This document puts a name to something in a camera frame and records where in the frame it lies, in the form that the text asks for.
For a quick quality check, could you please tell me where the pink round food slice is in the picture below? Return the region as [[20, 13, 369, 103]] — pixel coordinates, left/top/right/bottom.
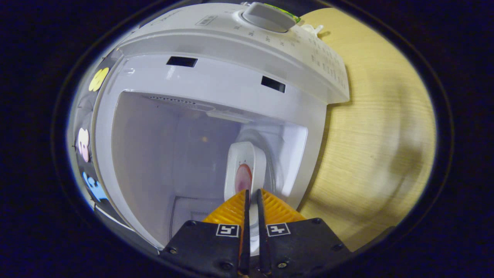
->
[[235, 164, 253, 194]]

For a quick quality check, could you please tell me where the white microwave oven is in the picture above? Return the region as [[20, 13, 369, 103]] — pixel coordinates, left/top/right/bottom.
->
[[91, 2, 350, 257]]

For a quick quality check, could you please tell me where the white rectangular plate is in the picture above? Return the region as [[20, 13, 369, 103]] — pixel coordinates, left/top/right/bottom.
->
[[224, 142, 267, 255]]

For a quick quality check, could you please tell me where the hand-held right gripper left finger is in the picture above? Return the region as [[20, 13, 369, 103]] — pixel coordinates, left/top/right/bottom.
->
[[159, 189, 250, 278]]

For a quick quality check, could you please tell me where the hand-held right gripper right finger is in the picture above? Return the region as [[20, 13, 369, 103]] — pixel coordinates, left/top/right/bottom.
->
[[257, 188, 352, 278]]

